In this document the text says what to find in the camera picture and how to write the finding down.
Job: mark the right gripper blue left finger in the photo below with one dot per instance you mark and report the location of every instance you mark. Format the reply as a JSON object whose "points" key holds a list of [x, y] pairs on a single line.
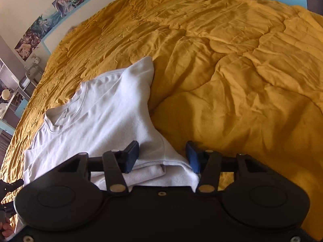
{"points": [[115, 164]]}

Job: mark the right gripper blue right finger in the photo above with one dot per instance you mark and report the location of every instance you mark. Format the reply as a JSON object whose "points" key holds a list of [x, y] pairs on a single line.
{"points": [[207, 164]]}

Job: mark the white Nevada sweatshirt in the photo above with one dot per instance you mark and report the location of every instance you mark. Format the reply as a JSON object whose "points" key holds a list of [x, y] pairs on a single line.
{"points": [[107, 113]]}

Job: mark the person's left hand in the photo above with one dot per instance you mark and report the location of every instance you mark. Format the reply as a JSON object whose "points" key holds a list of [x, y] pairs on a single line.
{"points": [[6, 228]]}

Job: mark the desk with blue drawers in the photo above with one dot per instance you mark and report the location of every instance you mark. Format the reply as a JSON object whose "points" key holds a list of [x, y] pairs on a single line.
{"points": [[11, 111]]}

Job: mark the mustard yellow quilt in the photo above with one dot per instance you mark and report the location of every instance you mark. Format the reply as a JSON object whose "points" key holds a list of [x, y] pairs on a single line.
{"points": [[231, 75]]}

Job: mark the grey metal trolley rack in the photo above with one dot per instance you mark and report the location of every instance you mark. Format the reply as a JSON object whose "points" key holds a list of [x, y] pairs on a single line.
{"points": [[30, 78]]}

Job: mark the white blue apple headboard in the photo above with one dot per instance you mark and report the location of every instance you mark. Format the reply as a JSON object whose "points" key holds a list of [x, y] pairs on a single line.
{"points": [[84, 11]]}

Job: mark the anime wall posters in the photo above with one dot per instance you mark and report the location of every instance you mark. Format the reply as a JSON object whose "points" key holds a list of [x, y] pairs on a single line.
{"points": [[44, 24]]}

